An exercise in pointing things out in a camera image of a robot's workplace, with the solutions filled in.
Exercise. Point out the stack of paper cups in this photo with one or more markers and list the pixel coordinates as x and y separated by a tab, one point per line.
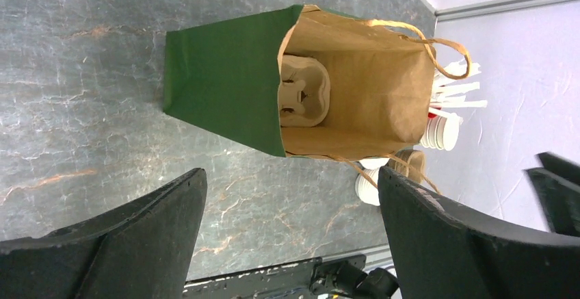
441	133

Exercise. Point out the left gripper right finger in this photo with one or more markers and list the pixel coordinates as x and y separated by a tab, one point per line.
444	249

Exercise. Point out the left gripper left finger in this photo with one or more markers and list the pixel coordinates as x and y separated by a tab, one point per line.
141	249

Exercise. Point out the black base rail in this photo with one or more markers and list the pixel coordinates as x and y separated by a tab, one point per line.
309	278

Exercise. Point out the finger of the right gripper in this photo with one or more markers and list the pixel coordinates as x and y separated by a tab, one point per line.
563	168
559	199

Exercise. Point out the green paper bag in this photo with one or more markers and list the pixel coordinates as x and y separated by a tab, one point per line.
224	77

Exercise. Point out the brown cardboard cup carrier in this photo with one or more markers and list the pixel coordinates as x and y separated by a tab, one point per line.
410	163

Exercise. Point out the brown cup carrier tray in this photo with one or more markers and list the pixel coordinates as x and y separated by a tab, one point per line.
303	93

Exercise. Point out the stack of white lids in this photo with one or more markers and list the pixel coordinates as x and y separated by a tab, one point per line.
367	192

